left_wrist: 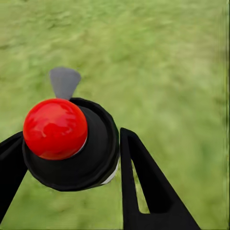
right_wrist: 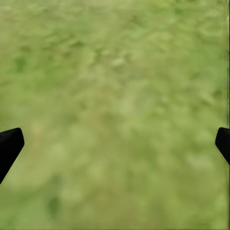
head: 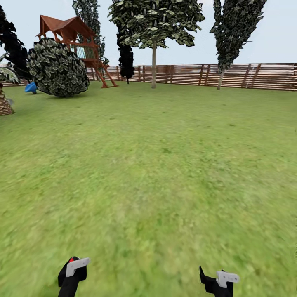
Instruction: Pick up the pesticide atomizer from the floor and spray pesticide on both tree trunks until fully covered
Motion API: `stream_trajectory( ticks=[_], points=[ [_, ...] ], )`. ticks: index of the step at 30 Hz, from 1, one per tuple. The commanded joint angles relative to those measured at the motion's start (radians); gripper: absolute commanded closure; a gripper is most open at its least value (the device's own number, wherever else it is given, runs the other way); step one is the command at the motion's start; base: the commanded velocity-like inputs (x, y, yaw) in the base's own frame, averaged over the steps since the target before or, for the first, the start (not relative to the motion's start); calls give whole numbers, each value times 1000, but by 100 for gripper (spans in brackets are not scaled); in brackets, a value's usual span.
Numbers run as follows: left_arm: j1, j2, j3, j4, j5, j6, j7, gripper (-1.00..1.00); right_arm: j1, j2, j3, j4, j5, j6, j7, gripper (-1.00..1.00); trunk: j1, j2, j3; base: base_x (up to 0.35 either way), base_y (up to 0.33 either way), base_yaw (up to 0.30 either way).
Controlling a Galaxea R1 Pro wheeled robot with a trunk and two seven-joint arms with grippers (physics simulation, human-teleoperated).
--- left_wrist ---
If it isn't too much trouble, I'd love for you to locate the pesticide atomizer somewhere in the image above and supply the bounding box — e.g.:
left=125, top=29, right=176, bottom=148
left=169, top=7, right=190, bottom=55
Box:
left=22, top=66, right=120, bottom=192

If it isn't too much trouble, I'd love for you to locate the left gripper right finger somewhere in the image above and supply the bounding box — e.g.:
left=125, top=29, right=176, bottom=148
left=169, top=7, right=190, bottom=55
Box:
left=119, top=128, right=201, bottom=230

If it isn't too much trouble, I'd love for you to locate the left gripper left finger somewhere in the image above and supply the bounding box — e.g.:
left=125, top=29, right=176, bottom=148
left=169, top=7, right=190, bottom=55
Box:
left=0, top=131, right=28, bottom=224

